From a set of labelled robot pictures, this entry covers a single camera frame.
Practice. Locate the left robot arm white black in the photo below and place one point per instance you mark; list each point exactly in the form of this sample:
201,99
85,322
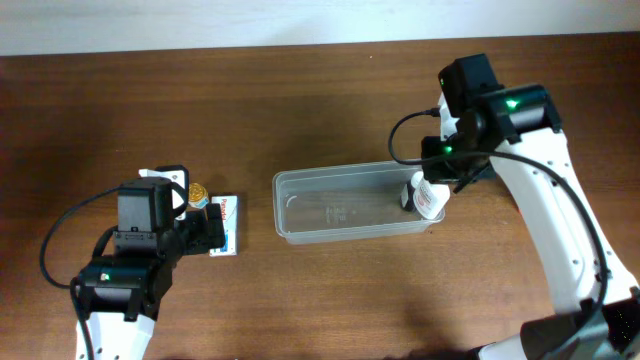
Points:
117,295

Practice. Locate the white Panadol box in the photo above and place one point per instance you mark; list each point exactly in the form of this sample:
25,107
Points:
229,212

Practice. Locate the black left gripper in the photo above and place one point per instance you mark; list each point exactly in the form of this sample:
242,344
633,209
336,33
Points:
213,230

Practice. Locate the clear plastic container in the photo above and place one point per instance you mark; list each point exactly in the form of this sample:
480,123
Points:
346,202

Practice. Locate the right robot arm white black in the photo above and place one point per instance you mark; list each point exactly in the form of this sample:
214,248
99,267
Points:
518,134

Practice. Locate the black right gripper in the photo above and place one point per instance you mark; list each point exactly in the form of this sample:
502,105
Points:
445,172

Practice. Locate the clear spray bottle white label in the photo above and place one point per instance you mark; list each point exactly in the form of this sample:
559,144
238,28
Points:
421,196

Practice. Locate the small jar with gold lid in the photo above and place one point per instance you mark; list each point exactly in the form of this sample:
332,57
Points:
197,196

